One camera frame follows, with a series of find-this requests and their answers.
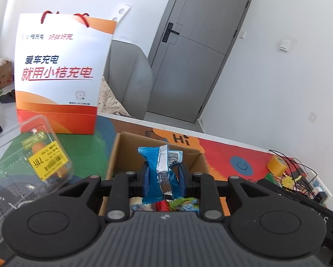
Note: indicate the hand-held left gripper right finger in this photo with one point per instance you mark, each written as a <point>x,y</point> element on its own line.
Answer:
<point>181,180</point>

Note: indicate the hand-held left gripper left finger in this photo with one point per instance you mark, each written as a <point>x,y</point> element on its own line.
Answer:
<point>146,179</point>

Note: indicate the blue snack packet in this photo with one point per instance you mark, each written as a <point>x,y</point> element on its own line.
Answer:
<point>155,161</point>

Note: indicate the green snack packet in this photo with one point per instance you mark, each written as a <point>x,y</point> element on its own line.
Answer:
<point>183,203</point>

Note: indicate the red snack bar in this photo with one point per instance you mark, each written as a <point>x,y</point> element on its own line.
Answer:
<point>162,205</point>

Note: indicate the black charger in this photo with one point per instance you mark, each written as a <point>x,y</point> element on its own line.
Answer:
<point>318,198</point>

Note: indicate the white charger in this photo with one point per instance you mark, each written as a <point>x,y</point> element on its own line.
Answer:
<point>317,190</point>

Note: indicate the white power strip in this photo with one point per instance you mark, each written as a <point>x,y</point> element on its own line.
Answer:
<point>319,182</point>

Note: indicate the colourful printed table mat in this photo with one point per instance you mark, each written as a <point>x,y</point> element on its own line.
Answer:
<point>224,150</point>

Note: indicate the yellow toy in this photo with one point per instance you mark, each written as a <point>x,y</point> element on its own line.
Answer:
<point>288,182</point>

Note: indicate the yellow tape roll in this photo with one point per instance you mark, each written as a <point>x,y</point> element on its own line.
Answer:
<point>277,166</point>

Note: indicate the dotted beige cushion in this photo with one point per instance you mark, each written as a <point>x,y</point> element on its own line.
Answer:
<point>111,103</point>

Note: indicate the grey chair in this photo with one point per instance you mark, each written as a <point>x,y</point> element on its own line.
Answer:
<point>130,83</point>

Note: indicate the orange white paper bag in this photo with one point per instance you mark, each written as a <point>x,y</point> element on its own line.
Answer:
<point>58,103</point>

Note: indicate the grey door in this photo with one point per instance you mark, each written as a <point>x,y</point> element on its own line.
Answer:
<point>194,61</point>

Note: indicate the clear plastic clamshell container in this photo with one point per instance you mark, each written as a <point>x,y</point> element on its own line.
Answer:
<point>16,172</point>

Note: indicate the cardboard box with red print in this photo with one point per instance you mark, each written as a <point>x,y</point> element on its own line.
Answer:
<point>1,73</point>

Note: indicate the small white wall switch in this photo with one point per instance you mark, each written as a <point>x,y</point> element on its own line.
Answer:
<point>243,34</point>

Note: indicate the white bracket with two holes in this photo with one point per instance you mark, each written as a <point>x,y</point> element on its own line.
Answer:
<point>122,11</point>

